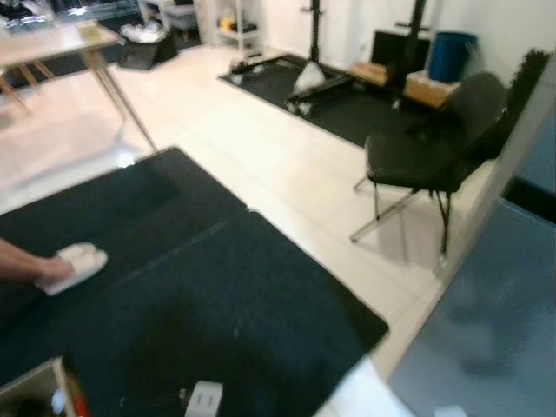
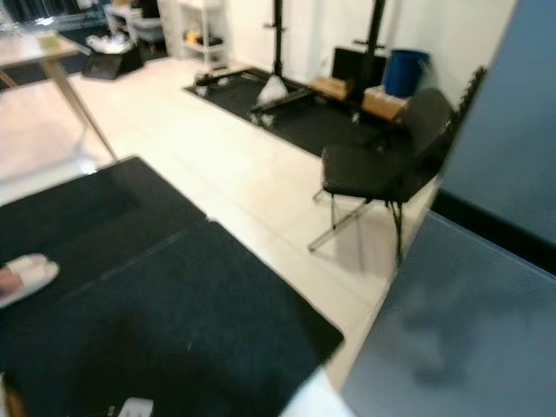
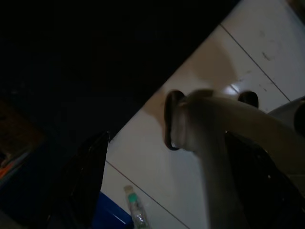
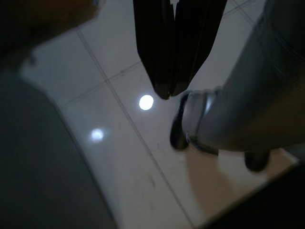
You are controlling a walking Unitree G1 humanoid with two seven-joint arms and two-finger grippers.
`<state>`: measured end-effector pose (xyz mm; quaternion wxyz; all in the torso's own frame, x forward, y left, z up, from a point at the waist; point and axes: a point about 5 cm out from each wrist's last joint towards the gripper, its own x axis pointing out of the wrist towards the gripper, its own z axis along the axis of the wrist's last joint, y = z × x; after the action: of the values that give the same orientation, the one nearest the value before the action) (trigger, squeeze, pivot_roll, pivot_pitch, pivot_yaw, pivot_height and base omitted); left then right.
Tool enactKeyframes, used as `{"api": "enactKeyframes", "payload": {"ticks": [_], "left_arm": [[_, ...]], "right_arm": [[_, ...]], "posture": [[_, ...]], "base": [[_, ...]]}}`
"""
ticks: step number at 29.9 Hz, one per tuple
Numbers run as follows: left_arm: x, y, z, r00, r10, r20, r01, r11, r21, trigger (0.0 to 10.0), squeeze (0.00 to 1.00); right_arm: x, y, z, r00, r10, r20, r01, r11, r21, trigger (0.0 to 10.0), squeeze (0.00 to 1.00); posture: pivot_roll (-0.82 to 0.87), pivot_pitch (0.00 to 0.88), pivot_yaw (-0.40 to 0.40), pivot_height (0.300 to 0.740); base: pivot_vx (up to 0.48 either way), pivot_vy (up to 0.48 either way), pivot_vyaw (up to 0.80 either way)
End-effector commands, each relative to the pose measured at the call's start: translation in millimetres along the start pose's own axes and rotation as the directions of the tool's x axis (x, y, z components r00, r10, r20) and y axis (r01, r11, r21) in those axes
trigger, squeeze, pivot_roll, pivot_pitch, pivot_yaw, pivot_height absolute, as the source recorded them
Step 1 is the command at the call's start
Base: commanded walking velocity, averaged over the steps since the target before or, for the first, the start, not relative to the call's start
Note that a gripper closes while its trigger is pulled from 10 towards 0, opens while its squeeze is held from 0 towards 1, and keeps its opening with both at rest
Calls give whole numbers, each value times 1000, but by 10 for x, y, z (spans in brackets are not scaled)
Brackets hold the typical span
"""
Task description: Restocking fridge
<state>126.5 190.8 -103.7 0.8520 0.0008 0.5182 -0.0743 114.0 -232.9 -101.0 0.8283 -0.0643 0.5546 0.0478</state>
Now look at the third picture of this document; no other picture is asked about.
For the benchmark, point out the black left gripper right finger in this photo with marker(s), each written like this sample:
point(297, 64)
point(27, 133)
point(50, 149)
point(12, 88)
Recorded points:
point(262, 190)

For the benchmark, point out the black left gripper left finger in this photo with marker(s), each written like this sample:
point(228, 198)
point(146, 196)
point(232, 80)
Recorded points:
point(81, 186)

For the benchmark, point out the blue plastic dustpan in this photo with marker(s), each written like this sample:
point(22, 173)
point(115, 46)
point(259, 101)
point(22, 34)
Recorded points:
point(114, 212)

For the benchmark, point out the black floor mat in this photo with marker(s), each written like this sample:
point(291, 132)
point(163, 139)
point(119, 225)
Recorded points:
point(71, 47)

